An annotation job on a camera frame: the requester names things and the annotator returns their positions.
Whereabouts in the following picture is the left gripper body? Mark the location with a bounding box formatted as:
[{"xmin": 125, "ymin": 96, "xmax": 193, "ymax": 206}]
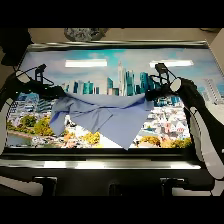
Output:
[{"xmin": 46, "ymin": 86, "xmax": 68, "ymax": 99}]

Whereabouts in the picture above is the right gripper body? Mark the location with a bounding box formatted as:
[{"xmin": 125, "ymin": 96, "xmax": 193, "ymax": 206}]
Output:
[{"xmin": 144, "ymin": 87, "xmax": 165, "ymax": 101}]

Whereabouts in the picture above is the blue shirt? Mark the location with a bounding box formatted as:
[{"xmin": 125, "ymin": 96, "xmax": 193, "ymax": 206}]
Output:
[{"xmin": 49, "ymin": 92, "xmax": 155, "ymax": 151}]

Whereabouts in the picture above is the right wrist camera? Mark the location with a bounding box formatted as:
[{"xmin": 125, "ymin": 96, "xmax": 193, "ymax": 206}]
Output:
[{"xmin": 149, "ymin": 62, "xmax": 176, "ymax": 89}]

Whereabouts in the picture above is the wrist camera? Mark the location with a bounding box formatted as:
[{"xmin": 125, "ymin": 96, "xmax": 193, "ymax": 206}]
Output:
[
  {"xmin": 34, "ymin": 63, "xmax": 55, "ymax": 87},
  {"xmin": 149, "ymin": 62, "xmax": 176, "ymax": 89}
]

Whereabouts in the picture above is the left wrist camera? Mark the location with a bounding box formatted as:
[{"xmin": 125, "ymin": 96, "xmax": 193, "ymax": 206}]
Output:
[{"xmin": 34, "ymin": 63, "xmax": 55, "ymax": 87}]

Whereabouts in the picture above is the silver frame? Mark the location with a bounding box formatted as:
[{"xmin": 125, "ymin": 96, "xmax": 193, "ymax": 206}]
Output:
[{"xmin": 0, "ymin": 157, "xmax": 214, "ymax": 197}]

